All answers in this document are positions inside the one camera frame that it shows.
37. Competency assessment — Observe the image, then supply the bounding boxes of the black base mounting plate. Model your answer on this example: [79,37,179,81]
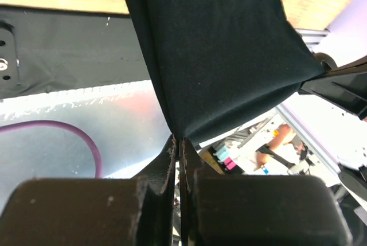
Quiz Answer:
[1,6,149,99]

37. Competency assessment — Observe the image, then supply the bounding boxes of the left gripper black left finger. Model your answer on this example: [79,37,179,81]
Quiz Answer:
[1,136,177,245]

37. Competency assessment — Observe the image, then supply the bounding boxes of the black t-shirt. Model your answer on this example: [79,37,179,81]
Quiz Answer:
[126,0,325,144]

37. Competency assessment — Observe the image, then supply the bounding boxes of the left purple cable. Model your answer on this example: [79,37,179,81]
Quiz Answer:
[0,119,104,179]

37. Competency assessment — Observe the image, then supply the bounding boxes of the white slotted cable duct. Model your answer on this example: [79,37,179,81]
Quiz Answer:
[1,80,153,120]

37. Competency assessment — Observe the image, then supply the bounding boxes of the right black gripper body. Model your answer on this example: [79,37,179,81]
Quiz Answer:
[298,55,366,120]

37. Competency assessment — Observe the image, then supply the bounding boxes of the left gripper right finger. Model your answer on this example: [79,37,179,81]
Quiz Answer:
[179,139,352,245]

